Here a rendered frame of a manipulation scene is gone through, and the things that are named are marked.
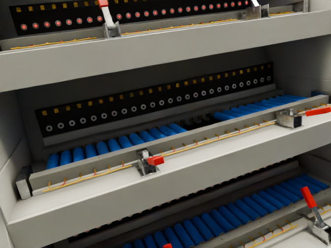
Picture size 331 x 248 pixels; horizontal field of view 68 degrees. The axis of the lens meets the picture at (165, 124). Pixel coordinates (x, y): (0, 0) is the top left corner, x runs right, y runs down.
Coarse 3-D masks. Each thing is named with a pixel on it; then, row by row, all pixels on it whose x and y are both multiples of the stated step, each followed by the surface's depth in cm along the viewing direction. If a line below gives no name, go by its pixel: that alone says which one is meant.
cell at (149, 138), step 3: (141, 132) 46; (144, 132) 46; (147, 132) 46; (141, 135) 46; (144, 135) 44; (147, 135) 44; (150, 135) 44; (141, 138) 46; (144, 138) 44; (147, 138) 43; (150, 138) 42; (153, 138) 42; (144, 141) 44; (147, 141) 42
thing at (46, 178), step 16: (320, 96) 50; (256, 112) 46; (272, 112) 45; (208, 128) 41; (224, 128) 42; (240, 128) 44; (256, 128) 43; (144, 144) 39; (160, 144) 39; (176, 144) 40; (80, 160) 36; (96, 160) 36; (112, 160) 36; (128, 160) 37; (32, 176) 34; (48, 176) 34; (64, 176) 34; (80, 176) 34; (96, 176) 34
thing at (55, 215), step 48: (240, 96) 58; (48, 144) 46; (240, 144) 39; (288, 144) 41; (0, 192) 28; (48, 192) 34; (96, 192) 32; (144, 192) 33; (192, 192) 36; (48, 240) 30
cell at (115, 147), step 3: (108, 141) 45; (111, 141) 44; (114, 141) 44; (108, 144) 44; (111, 144) 43; (114, 144) 42; (117, 144) 42; (111, 147) 42; (114, 147) 41; (117, 147) 40; (120, 147) 41; (111, 150) 41; (114, 150) 40
